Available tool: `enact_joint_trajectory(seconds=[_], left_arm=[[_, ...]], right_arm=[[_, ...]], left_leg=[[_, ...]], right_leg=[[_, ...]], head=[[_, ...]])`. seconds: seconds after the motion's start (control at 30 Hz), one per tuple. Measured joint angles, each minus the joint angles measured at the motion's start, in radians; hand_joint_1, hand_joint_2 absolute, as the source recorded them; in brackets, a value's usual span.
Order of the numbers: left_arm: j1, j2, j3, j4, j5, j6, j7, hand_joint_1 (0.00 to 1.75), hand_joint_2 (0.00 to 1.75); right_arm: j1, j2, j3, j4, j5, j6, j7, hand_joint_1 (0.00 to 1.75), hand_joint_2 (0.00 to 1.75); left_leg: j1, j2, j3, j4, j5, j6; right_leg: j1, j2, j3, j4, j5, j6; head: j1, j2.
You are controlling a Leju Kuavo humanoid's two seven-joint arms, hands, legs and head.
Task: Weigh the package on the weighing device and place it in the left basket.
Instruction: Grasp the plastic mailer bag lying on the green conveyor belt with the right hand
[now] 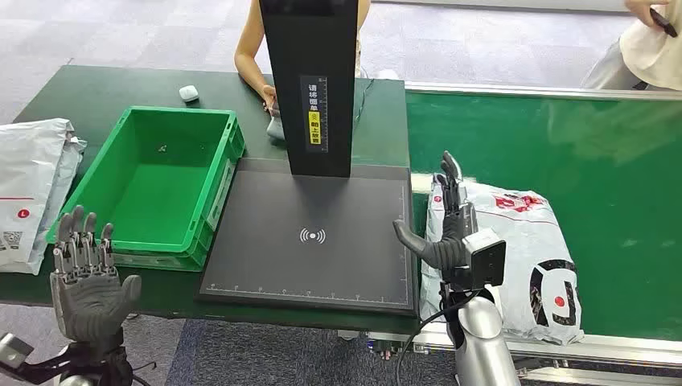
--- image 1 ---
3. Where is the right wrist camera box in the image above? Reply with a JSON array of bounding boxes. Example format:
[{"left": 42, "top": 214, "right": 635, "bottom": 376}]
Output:
[{"left": 461, "top": 228, "right": 507, "bottom": 292}]

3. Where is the green conveyor belt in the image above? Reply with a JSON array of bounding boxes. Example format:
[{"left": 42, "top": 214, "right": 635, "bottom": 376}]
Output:
[{"left": 368, "top": 80, "right": 682, "bottom": 386}]

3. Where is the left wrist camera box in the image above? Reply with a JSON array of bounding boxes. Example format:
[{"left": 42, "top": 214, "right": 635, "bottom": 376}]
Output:
[{"left": 0, "top": 332, "right": 35, "bottom": 370}]

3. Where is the thin black table cable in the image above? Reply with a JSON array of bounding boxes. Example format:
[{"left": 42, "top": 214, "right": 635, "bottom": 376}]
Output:
[{"left": 353, "top": 78, "right": 376, "bottom": 128}]

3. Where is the person at weighing device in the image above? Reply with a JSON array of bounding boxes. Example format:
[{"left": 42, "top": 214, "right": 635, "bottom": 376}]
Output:
[{"left": 233, "top": 0, "right": 372, "bottom": 117}]

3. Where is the green plastic basket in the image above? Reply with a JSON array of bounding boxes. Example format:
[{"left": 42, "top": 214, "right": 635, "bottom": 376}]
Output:
[{"left": 46, "top": 105, "right": 247, "bottom": 273}]

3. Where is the plain grey plastic package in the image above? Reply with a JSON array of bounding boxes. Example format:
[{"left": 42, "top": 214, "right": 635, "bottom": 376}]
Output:
[{"left": 27, "top": 133, "right": 88, "bottom": 276}]

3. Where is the black phone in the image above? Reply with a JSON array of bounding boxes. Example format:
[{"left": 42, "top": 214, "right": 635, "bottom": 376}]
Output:
[{"left": 648, "top": 7, "right": 680, "bottom": 39}]

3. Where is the person beside conveyor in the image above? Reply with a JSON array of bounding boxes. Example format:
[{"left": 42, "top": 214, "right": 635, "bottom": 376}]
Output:
[{"left": 579, "top": 0, "right": 682, "bottom": 92}]

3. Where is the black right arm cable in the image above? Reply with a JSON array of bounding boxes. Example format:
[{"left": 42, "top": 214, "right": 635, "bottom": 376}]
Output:
[{"left": 394, "top": 289, "right": 482, "bottom": 386}]

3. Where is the white package with QR code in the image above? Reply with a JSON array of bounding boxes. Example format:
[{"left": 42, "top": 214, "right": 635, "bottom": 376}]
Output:
[{"left": 0, "top": 117, "right": 76, "bottom": 277}]

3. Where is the black weighing device with column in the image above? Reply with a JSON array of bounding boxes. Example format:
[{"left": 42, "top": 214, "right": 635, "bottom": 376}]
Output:
[{"left": 195, "top": 0, "right": 421, "bottom": 319}]

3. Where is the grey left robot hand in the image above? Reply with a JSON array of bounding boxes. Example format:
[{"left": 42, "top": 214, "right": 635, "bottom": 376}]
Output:
[{"left": 49, "top": 204, "right": 143, "bottom": 345}]

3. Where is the grey package with red-black print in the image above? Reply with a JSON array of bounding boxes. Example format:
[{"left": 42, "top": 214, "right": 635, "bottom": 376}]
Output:
[{"left": 419, "top": 173, "right": 586, "bottom": 347}]

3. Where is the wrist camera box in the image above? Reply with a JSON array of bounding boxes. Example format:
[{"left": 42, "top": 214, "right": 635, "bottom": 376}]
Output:
[
  {"left": 461, "top": 228, "right": 507, "bottom": 292},
  {"left": 0, "top": 332, "right": 35, "bottom": 370}
]

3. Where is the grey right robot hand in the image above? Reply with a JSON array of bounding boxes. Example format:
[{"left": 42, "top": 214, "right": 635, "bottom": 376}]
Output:
[{"left": 392, "top": 150, "right": 479, "bottom": 279}]

